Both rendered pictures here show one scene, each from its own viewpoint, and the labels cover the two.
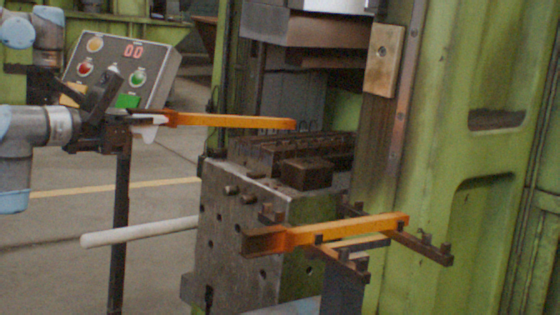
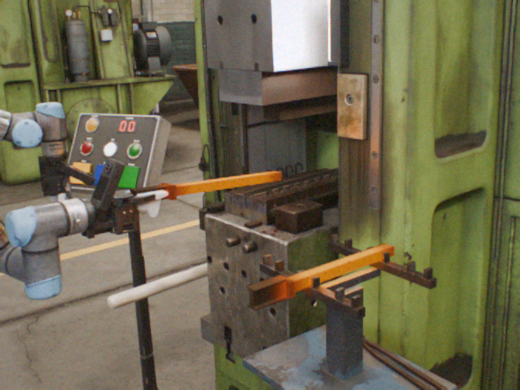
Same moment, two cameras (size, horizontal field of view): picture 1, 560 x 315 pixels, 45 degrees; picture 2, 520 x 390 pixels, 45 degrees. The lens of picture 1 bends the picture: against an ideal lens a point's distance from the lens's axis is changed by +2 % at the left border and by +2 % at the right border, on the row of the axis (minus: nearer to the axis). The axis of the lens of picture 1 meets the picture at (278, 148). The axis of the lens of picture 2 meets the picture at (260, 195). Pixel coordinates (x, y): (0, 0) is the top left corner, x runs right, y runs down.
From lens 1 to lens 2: 0.11 m
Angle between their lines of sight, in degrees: 2
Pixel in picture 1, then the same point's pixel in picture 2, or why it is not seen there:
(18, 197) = (53, 282)
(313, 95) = (295, 140)
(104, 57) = (102, 135)
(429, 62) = (393, 103)
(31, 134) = (55, 228)
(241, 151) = (237, 203)
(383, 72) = (354, 118)
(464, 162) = (437, 187)
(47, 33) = (51, 127)
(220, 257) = (232, 300)
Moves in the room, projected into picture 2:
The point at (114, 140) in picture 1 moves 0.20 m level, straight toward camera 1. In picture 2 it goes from (124, 220) to (128, 251)
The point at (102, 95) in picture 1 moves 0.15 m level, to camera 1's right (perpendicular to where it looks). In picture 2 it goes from (108, 183) to (178, 181)
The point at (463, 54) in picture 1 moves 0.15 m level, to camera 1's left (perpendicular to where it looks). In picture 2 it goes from (422, 93) to (362, 95)
